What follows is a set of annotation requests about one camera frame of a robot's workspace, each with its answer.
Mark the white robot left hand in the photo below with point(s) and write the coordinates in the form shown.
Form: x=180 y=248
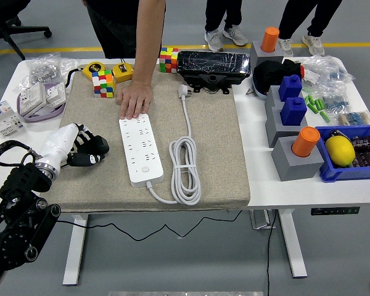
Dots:
x=58 y=142

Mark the person's left hand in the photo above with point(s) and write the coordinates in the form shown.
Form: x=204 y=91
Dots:
x=135 y=100

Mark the white power strip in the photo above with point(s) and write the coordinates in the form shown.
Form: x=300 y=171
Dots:
x=142 y=148

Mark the person's left forearm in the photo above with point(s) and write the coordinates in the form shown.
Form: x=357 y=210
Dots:
x=148 y=40

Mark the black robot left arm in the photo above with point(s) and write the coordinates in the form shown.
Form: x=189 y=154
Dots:
x=15 y=243

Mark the square yellow tape measure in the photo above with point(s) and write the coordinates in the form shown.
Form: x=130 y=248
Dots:
x=121 y=72

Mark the colourful puzzle cube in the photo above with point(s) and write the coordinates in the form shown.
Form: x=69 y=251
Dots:
x=103 y=84
x=169 y=60

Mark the small white socket panel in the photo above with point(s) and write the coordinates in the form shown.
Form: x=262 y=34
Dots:
x=55 y=92

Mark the round yellow tape measure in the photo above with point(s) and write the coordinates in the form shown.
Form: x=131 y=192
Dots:
x=94 y=68

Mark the white circuit breaker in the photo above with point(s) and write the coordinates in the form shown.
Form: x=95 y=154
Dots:
x=3 y=120

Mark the person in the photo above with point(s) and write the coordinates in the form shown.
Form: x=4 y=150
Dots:
x=117 y=31
x=214 y=15
x=296 y=15

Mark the clear bag of screws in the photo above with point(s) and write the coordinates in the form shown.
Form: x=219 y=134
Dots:
x=43 y=71

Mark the empty clear plastic bag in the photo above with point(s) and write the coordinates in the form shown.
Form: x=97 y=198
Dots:
x=69 y=64

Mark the grey-brown mat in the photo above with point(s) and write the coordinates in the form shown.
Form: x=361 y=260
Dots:
x=209 y=138

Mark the black plastic-wrapped box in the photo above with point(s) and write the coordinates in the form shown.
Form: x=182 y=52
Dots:
x=212 y=63

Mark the grey square block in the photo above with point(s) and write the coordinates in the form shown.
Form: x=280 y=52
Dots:
x=272 y=98
x=291 y=168
x=276 y=129
x=260 y=55

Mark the black cloth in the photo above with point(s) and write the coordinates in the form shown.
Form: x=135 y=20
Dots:
x=268 y=74

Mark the black office chair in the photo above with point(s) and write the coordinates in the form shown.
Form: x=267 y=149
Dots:
x=3 y=12

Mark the orange cylinder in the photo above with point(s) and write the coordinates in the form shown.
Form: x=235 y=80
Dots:
x=269 y=38
x=305 y=142

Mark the blue peg block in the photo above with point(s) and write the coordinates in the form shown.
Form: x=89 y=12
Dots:
x=290 y=87
x=293 y=112

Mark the white desk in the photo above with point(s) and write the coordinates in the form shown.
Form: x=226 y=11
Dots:
x=265 y=191

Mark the red cap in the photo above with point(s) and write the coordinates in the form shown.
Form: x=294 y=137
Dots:
x=302 y=71

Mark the silver metal box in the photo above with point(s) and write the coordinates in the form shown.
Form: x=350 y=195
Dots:
x=260 y=219

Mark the clear bag of blue parts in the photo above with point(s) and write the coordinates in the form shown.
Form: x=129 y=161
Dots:
x=330 y=69
x=334 y=103

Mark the black clip tool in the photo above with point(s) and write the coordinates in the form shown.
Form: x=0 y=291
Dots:
x=336 y=134

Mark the yellow lemon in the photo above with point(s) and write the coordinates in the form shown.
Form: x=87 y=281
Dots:
x=339 y=151

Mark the blue plastic bin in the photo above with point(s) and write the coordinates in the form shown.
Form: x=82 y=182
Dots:
x=342 y=174

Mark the clear bag of resistors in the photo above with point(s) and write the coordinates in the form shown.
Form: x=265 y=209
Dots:
x=356 y=118

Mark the black desk control panel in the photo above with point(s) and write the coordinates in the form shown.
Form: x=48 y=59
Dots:
x=334 y=211

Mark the dark maroon capacitors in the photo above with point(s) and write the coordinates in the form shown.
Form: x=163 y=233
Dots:
x=368 y=154

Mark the large white switch panel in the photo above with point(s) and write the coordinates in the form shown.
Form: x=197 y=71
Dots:
x=32 y=100

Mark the black mounting bracket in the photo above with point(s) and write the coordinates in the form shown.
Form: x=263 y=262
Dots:
x=214 y=79

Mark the green plastic wall anchor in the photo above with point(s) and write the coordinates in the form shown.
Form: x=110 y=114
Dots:
x=311 y=100
x=312 y=108
x=307 y=100
x=322 y=104
x=317 y=104
x=325 y=116

